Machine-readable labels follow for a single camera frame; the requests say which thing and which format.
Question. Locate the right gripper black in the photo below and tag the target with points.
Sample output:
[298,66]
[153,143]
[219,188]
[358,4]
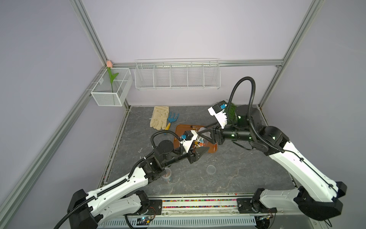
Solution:
[218,130]

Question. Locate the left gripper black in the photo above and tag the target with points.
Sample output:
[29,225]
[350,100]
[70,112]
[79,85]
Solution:
[196,154]

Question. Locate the clear plastic jar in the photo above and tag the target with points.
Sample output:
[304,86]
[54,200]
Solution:
[167,177]

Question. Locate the clear candy jar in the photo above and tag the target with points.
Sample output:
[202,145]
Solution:
[198,143]

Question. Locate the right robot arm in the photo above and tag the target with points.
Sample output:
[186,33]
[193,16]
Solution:
[317,197]

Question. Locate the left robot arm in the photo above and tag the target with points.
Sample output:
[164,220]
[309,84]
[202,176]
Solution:
[88,210]

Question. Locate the green artificial grass mat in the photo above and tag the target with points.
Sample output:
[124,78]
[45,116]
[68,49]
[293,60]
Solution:
[230,114]

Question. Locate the brown wooden tray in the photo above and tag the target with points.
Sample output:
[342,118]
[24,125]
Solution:
[180,129]

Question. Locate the blue yellow garden rake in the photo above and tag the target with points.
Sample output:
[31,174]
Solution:
[172,117]

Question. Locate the cream work glove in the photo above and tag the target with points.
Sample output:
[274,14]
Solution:
[159,117]

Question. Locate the pink artificial tulip flower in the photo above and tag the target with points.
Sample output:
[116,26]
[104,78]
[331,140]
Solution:
[112,76]

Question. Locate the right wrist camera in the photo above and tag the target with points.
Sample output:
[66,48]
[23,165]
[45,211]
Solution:
[219,112]

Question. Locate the white wire wall rack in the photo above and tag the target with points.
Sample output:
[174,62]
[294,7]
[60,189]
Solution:
[159,74]

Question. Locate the white mesh wall basket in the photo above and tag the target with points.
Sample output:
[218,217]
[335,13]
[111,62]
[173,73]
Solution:
[102,93]

